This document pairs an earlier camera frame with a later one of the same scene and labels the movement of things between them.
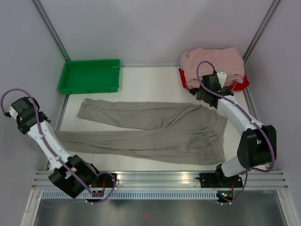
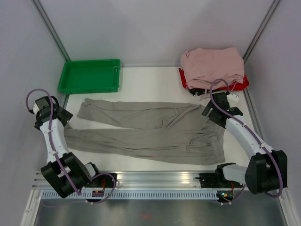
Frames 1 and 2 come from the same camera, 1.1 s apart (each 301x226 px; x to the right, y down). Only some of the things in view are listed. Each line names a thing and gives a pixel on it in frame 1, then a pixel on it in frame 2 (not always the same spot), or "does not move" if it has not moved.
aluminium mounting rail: [175, 180] does not move
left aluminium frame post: [50, 28] does not move
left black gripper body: [49, 121] to [66, 116]
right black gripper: [200, 95] to [206, 110]
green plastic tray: [91, 76] does not move
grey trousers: [157, 133] does not move
